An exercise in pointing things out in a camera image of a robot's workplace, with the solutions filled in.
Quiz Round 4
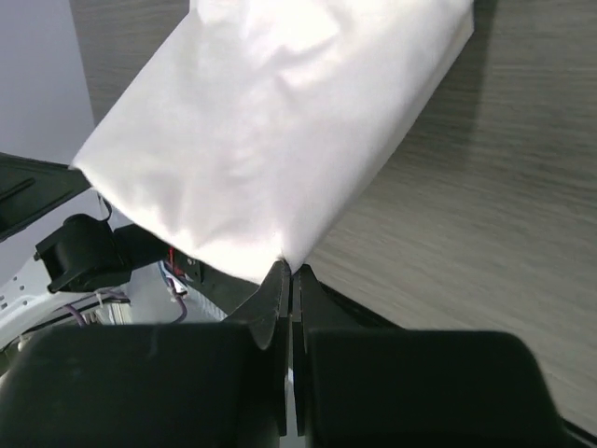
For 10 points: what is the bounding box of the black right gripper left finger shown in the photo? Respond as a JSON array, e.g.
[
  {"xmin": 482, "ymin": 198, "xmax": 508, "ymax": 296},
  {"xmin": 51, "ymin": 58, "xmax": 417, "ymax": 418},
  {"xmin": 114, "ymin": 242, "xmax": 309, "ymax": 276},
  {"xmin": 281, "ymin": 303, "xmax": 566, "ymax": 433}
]
[{"xmin": 1, "ymin": 261, "xmax": 290, "ymax": 447}]

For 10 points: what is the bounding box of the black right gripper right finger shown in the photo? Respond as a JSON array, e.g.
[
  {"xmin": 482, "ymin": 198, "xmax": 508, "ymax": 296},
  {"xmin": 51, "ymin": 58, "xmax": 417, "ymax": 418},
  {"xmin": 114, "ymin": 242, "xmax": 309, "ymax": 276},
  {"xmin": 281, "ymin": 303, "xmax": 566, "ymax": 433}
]
[{"xmin": 293, "ymin": 266, "xmax": 571, "ymax": 447}]

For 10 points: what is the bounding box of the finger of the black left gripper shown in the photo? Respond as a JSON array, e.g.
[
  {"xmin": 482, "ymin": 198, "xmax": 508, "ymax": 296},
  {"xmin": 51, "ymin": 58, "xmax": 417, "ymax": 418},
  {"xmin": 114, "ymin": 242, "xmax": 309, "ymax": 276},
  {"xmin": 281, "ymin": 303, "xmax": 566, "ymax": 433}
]
[{"xmin": 0, "ymin": 153, "xmax": 90, "ymax": 241}]

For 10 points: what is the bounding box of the white t-shirt red print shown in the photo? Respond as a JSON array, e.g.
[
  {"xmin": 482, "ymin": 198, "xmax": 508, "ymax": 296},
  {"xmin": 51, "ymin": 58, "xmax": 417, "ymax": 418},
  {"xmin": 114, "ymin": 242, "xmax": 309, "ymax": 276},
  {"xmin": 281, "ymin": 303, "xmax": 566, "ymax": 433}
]
[{"xmin": 73, "ymin": 1, "xmax": 474, "ymax": 283}]

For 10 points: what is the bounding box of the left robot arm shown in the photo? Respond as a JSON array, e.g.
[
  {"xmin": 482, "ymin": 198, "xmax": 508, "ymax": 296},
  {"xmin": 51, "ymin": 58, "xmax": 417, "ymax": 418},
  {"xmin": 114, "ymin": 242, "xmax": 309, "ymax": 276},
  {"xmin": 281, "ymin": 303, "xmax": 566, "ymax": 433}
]
[{"xmin": 1, "ymin": 154, "xmax": 168, "ymax": 345}]

